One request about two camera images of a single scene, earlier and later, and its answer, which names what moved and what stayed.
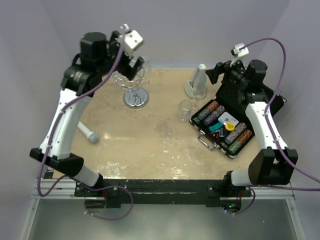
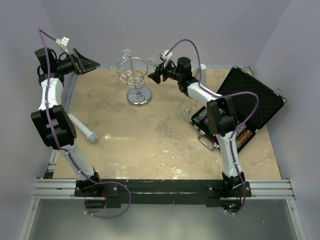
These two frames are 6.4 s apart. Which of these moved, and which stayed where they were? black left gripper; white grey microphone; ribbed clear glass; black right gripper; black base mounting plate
Moved: black left gripper; black right gripper
Stayed: white grey microphone; ribbed clear glass; black base mounting plate
